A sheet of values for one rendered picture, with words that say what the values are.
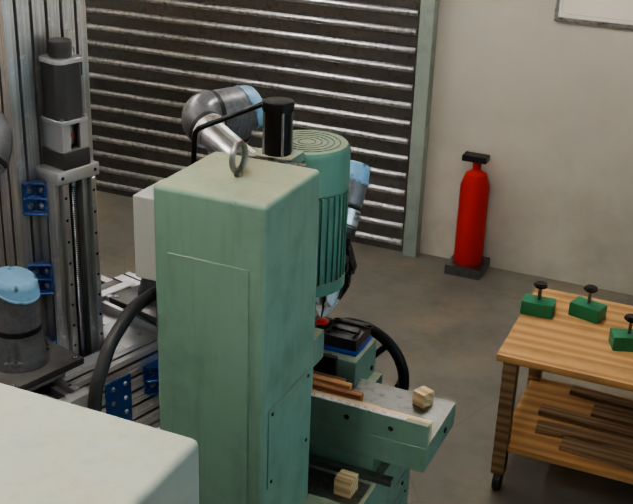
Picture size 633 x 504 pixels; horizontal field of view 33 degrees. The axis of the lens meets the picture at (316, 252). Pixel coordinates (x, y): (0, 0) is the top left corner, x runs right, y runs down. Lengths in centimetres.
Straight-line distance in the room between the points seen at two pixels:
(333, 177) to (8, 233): 108
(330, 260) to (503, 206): 316
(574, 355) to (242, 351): 181
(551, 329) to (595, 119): 163
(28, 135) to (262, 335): 112
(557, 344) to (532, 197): 176
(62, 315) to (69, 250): 19
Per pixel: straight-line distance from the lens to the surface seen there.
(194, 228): 181
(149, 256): 192
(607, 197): 512
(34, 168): 279
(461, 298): 501
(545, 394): 394
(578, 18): 494
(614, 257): 522
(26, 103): 273
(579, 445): 365
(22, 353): 268
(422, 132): 518
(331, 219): 210
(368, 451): 230
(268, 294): 180
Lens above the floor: 214
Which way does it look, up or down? 23 degrees down
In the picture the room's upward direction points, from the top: 2 degrees clockwise
